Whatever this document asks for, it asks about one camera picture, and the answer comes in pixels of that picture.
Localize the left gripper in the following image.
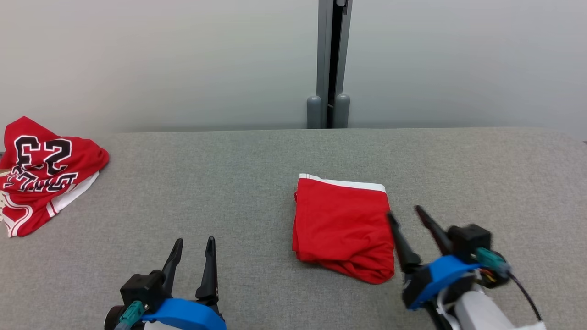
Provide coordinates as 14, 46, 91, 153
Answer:
105, 236, 220, 330

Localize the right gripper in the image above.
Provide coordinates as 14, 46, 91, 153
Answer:
387, 205, 460, 330

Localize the red shorts white stripe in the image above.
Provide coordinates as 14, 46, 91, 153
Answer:
292, 173, 396, 285

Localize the red basketball jersey number 23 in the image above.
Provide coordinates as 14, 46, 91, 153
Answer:
0, 116, 111, 238

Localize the teal right camera connector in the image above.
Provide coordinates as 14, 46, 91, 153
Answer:
475, 247, 511, 278

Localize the teal camera connector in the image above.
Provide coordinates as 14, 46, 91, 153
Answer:
475, 247, 511, 278
115, 300, 146, 330

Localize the teal left camera connector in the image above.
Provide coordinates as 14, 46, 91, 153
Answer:
115, 300, 146, 330

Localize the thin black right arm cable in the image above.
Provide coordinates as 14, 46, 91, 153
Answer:
504, 271, 544, 322

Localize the grey cylinder post foot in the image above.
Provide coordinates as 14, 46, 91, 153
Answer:
306, 95, 323, 129
334, 93, 351, 129

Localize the grey vertical post dark slot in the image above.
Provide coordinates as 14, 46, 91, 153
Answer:
316, 0, 353, 129

